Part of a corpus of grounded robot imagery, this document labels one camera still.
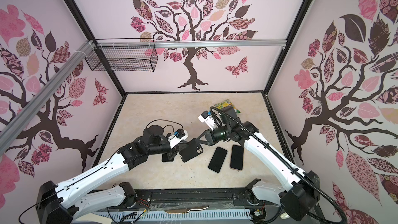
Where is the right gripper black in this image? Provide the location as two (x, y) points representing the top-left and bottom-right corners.
(195, 126), (231, 146)

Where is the black phone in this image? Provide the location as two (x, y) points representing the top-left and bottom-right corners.
(230, 145), (244, 171)
(208, 147), (228, 173)

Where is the black wire basket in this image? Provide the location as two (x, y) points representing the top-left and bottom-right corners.
(85, 37), (158, 72)

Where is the black phone case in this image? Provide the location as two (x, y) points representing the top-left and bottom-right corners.
(179, 139), (203, 163)

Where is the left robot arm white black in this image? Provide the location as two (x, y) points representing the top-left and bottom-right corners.
(35, 125), (189, 224)

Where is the white slotted cable duct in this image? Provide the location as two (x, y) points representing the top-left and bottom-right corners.
(95, 209), (251, 224)

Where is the dark blue phone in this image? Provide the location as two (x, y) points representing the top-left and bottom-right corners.
(161, 153), (174, 163)

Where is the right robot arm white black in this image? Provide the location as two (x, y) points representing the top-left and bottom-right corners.
(198, 106), (320, 221)

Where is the white peeler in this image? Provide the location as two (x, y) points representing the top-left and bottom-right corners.
(280, 213), (290, 219)

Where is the green snack packet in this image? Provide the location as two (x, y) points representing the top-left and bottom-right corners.
(214, 100), (240, 114)

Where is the aluminium rail left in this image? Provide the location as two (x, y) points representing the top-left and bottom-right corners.
(1, 40), (95, 155)

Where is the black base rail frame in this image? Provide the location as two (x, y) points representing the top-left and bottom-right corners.
(57, 186), (327, 224)

